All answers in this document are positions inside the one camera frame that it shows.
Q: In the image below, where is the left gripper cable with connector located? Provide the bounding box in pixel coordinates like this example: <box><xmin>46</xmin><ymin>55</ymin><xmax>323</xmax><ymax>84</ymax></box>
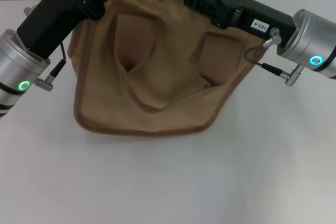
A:
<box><xmin>23</xmin><ymin>5</ymin><xmax>66</xmax><ymax>92</ymax></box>

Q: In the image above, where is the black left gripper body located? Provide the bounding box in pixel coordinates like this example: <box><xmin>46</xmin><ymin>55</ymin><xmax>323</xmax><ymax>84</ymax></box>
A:
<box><xmin>16</xmin><ymin>0</ymin><xmax>112</xmax><ymax>59</ymax></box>

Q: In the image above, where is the right gripper cable with connector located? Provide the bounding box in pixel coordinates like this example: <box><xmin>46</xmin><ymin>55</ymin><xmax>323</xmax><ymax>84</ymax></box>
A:
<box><xmin>244</xmin><ymin>27</ymin><xmax>305</xmax><ymax>86</ymax></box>

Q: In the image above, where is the khaki canvas food bag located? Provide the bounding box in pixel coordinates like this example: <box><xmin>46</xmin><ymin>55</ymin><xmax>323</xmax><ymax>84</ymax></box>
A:
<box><xmin>67</xmin><ymin>0</ymin><xmax>265</xmax><ymax>137</ymax></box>

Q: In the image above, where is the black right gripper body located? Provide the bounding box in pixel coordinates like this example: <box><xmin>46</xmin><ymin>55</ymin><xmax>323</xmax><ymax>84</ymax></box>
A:
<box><xmin>216</xmin><ymin>0</ymin><xmax>298</xmax><ymax>48</ymax></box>

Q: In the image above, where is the gripper cable with connector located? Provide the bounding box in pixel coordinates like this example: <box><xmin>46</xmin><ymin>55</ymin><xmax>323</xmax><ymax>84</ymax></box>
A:
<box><xmin>23</xmin><ymin>5</ymin><xmax>66</xmax><ymax>92</ymax></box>
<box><xmin>244</xmin><ymin>27</ymin><xmax>305</xmax><ymax>86</ymax></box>

